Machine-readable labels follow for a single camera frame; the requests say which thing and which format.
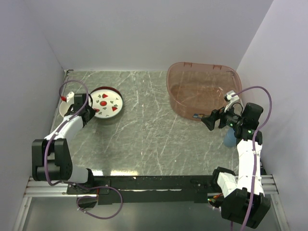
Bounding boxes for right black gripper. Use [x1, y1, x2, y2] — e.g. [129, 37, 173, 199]
[201, 101, 244, 130]

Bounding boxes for white watermelon pattern plate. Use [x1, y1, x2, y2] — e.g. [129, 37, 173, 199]
[90, 90, 124, 119]

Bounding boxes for red rimmed cream plate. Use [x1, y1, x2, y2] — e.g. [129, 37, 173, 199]
[90, 86, 123, 98]

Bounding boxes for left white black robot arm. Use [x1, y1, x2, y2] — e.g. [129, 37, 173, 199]
[32, 93, 96, 193]

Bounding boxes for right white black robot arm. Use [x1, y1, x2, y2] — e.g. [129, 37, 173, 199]
[201, 103, 271, 229]

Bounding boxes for translucent pink plastic bin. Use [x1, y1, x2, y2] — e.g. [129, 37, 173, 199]
[166, 62, 242, 121]

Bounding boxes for cream ceramic bowl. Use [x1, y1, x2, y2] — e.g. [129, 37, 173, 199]
[59, 101, 73, 117]

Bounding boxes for blue plastic cup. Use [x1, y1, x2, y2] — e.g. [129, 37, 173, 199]
[223, 128, 237, 148]

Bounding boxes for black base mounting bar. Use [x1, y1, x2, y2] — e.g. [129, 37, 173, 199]
[66, 168, 238, 206]

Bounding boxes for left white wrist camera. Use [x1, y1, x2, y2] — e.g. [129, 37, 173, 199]
[61, 91, 75, 104]

